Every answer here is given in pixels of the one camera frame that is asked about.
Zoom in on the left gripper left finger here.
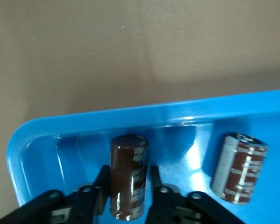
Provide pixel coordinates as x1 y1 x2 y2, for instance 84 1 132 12
0 164 111 224

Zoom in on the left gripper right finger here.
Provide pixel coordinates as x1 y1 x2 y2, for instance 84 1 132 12
146 165 239 224

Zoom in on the black terminal block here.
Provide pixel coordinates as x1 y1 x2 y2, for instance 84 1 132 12
109 134 148 221

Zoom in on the blue plastic tray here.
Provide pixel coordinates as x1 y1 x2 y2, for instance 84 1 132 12
6 88 280 224

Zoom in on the brown table cover mat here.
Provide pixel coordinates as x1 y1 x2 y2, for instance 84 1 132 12
0 0 280 219

